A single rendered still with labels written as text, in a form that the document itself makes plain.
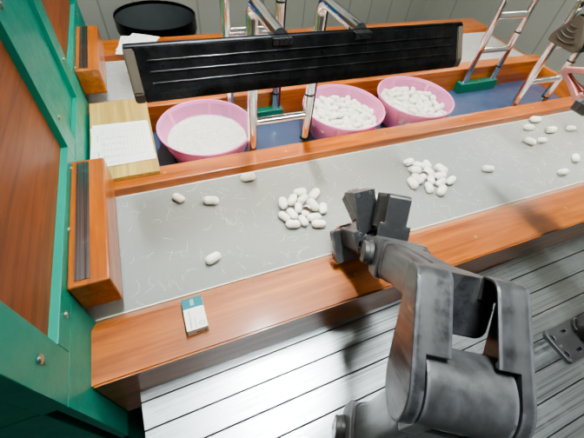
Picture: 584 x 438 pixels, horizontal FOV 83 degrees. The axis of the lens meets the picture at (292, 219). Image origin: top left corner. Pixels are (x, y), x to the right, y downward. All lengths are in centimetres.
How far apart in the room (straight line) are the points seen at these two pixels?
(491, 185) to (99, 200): 96
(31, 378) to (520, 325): 47
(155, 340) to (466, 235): 68
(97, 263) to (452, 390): 51
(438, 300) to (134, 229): 65
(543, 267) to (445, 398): 80
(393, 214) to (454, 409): 33
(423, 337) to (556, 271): 81
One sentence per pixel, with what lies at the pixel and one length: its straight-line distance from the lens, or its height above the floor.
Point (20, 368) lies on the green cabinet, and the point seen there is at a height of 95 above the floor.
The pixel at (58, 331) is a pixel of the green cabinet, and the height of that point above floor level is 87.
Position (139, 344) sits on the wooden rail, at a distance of 63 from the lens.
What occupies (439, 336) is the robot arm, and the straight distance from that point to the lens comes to 29.
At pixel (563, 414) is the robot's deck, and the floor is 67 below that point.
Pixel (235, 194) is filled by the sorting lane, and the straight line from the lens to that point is 82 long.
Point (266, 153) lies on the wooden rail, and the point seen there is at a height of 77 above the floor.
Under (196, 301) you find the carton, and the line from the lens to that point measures 62.
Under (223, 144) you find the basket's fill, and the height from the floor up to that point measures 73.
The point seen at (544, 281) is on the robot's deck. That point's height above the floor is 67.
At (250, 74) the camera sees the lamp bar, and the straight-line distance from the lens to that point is 58.
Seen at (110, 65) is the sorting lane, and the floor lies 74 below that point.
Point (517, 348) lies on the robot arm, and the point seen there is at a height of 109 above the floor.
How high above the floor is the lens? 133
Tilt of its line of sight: 50 degrees down
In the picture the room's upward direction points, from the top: 8 degrees clockwise
